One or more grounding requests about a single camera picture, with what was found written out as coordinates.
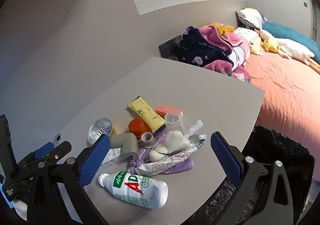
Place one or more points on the yellow plush duck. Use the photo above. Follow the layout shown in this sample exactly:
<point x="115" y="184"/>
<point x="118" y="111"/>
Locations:
<point x="271" y="45"/>

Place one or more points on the white dotted pillow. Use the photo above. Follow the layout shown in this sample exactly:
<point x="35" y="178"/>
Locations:
<point x="246" y="32"/>

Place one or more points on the checked patchwork pillow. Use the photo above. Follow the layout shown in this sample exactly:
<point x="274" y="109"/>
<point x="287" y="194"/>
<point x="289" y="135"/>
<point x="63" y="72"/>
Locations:
<point x="250" y="15"/>

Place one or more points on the yellow snack packet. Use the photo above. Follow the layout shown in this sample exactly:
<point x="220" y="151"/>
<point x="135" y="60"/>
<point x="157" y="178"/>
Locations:
<point x="147" y="115"/>

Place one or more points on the white plastic bottle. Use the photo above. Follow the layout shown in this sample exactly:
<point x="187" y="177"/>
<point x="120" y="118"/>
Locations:
<point x="145" y="190"/>

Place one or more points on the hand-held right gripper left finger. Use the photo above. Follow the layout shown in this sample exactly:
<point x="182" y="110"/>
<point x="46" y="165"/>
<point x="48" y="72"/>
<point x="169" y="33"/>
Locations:
<point x="95" y="157"/>

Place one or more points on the navy fleece blanket pink lining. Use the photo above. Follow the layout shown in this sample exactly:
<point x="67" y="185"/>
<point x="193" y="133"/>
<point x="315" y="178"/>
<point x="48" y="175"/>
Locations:
<point x="197" y="47"/>

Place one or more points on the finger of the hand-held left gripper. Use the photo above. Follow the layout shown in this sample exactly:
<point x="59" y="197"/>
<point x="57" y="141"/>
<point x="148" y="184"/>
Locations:
<point x="62" y="147"/>
<point x="43" y="151"/>

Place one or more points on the person's left hand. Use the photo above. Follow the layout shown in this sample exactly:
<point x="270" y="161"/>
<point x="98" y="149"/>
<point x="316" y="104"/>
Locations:
<point x="20" y="209"/>

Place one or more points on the purple plastic bag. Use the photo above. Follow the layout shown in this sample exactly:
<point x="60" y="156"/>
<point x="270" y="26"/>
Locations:
<point x="180" y="165"/>

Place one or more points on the orange ribbed cap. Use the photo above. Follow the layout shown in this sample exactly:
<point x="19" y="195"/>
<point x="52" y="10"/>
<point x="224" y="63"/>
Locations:
<point x="137" y="126"/>

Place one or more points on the pink cardboard box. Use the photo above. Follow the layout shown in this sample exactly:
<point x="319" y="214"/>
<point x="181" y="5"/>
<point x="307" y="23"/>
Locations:
<point x="167" y="109"/>

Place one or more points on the yellow and white plush toys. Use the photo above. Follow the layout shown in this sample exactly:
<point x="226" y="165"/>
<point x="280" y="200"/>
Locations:
<point x="297" y="50"/>

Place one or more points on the white foam lump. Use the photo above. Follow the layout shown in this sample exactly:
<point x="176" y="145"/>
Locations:
<point x="156" y="156"/>
<point x="175" y="137"/>

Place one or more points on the black wall socket panel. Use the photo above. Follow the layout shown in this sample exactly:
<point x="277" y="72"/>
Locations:
<point x="167" y="47"/>

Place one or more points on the white threaded cap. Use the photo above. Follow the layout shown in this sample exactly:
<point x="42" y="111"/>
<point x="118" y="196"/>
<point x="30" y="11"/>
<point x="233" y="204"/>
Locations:
<point x="148" y="140"/>

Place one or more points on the yellow cloth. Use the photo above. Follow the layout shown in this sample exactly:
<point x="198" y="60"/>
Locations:
<point x="223" y="29"/>

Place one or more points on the pale yellow plush toy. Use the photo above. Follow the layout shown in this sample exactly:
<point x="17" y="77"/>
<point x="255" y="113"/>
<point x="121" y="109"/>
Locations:
<point x="255" y="49"/>

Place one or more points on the teal cushion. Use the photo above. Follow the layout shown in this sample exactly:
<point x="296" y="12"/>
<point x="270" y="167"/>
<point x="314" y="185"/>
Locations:
<point x="287" y="30"/>

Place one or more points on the white printed paper packet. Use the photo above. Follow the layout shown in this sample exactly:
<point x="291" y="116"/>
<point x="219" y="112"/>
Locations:
<point x="113" y="157"/>

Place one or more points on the silver foil wrapper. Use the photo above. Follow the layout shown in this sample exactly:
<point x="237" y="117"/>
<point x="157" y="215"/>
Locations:
<point x="160" y="166"/>

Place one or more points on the white plastic applicator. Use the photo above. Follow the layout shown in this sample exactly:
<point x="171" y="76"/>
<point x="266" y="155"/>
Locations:
<point x="195" y="127"/>

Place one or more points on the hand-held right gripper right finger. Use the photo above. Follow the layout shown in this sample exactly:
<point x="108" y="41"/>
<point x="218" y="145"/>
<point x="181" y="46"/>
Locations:
<point x="225" y="157"/>

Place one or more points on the pink and white blanket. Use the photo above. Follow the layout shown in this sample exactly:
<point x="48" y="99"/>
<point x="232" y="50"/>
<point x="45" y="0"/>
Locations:
<point x="240" y="47"/>

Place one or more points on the bed with orange sheet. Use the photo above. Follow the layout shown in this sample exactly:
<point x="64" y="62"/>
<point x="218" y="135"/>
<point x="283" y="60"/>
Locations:
<point x="282" y="90"/>

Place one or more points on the clear plastic cup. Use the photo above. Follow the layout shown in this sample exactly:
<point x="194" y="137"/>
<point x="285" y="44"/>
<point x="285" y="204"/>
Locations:
<point x="175" y="121"/>

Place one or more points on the silver foil cup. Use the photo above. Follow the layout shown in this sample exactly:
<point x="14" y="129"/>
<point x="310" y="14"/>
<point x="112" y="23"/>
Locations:
<point x="98" y="130"/>

